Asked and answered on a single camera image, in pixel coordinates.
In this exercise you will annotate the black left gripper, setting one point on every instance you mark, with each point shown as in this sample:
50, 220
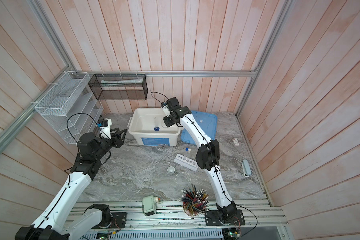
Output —
117, 140

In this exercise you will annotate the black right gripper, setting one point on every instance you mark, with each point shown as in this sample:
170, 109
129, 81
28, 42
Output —
168, 124

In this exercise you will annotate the blue plastic bin lid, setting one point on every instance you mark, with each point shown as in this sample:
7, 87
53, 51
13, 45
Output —
207, 122

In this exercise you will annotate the blue capped test tube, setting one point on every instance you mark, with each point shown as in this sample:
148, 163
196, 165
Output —
186, 154

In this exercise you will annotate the small glass dish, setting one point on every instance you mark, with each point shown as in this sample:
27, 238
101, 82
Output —
171, 169

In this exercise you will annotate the large clear petri dish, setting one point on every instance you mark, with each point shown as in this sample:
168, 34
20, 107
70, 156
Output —
183, 179

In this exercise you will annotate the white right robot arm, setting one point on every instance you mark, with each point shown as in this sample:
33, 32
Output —
207, 157

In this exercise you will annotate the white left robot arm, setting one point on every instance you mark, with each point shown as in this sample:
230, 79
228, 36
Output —
50, 224

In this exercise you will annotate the white plastic storage bin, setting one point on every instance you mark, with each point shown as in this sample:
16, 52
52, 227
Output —
148, 128

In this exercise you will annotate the white test tube rack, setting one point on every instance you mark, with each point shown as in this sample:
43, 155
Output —
186, 162

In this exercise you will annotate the green white box device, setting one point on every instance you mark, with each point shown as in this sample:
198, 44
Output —
149, 204

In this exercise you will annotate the cup of coloured pencils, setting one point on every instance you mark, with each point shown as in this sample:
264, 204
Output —
194, 201

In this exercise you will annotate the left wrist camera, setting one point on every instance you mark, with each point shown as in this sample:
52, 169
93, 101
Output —
105, 127

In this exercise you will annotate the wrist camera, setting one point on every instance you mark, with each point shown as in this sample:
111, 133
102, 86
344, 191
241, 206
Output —
105, 127
165, 108

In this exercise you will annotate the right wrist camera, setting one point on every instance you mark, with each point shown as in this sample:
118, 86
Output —
165, 108

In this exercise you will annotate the black mesh wall shelf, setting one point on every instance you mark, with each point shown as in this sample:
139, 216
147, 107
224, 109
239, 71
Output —
119, 87

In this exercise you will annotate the white wire wall rack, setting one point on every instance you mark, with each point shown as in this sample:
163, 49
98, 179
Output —
69, 108

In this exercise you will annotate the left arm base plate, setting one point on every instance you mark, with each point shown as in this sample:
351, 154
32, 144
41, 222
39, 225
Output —
116, 220

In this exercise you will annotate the aluminium horizontal wall rail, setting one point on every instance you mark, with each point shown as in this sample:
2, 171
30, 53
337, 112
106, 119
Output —
202, 74

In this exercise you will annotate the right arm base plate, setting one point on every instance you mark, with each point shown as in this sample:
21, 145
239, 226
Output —
217, 218

